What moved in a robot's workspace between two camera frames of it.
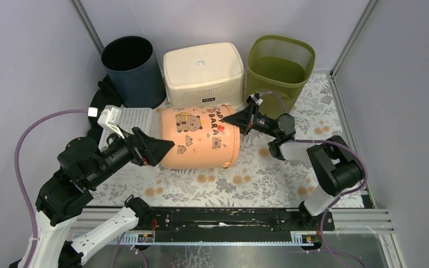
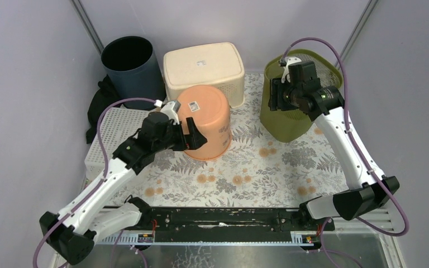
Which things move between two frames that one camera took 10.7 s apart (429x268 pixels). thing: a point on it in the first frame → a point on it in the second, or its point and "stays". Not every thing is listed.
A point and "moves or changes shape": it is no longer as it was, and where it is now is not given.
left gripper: [139, 147] → [184, 134]
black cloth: [107, 95] stays
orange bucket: [202, 138] moves or changes shape
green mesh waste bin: [278, 67] → [294, 125]
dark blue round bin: [130, 62] stays
